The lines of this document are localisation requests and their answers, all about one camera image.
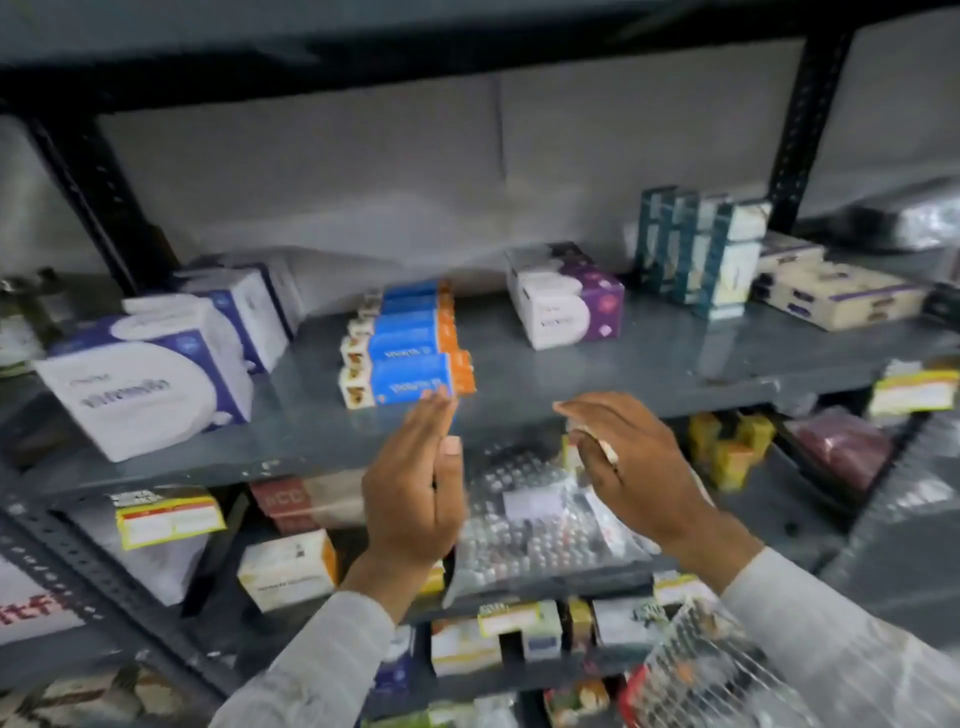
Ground person's right hand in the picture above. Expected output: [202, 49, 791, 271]
[553, 391, 726, 555]

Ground large cream box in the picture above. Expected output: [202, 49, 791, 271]
[751, 261, 932, 333]

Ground dark blue small box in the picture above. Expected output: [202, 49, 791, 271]
[373, 625, 416, 693]

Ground stack of teal white boxes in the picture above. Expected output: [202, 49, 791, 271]
[634, 185, 773, 321]

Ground white box with yellow label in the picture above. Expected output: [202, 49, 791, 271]
[477, 599, 564, 663]

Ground yellow medicine boxes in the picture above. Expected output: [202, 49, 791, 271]
[688, 411, 778, 494]

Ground large white blue box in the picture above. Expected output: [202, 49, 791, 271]
[33, 294, 256, 463]

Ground white grey printed box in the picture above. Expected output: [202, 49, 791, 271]
[591, 595, 664, 651]

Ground small white medicine strip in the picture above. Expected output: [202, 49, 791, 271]
[564, 420, 621, 472]

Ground person's left hand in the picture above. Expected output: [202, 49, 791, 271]
[362, 393, 470, 573]

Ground white box with yellow band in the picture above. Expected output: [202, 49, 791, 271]
[430, 618, 505, 678]

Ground dark red packet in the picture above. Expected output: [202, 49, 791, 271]
[783, 407, 895, 492]

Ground small cream box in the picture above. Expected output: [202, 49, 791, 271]
[756, 231, 827, 276]

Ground person's left forearm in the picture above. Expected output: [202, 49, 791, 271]
[210, 551, 445, 728]

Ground person's right forearm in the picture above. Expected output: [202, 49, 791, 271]
[671, 510, 960, 728]

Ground white paper with red letters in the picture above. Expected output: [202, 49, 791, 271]
[0, 553, 85, 648]

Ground white purple box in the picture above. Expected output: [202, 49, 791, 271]
[505, 240, 595, 301]
[517, 268, 626, 352]

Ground clear bag of blister packs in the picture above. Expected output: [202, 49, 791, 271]
[442, 441, 663, 607]

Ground red white box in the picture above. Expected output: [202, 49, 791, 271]
[249, 472, 369, 535]

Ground small white blue box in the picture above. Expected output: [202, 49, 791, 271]
[171, 264, 295, 376]

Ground grey metal shelf rack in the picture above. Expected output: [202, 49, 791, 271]
[0, 0, 960, 728]

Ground blue orange medicine box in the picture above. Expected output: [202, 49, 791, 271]
[337, 350, 478, 411]
[340, 328, 463, 369]
[348, 309, 459, 343]
[367, 280, 453, 301]
[358, 292, 456, 318]

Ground white orange box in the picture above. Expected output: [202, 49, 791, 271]
[237, 529, 341, 614]

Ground yellow red shelf label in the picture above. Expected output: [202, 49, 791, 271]
[114, 491, 228, 551]
[868, 366, 960, 418]

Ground silver foil packet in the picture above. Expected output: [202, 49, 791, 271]
[798, 178, 960, 254]

